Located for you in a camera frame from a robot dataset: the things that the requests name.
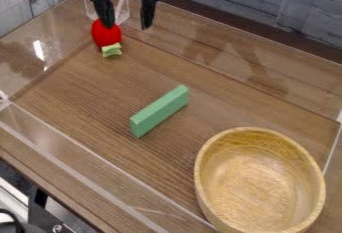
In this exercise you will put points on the red plush strawberry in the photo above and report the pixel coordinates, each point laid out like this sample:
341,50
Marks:
107,38

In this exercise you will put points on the green rectangular block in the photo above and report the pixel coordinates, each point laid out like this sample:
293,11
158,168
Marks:
159,111

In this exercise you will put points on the wooden bowl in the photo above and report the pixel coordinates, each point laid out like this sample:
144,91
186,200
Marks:
258,182

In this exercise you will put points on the clear acrylic corner bracket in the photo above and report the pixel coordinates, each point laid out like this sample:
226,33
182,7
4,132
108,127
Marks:
122,10

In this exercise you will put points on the black table leg mount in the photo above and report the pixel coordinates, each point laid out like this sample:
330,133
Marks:
21,217

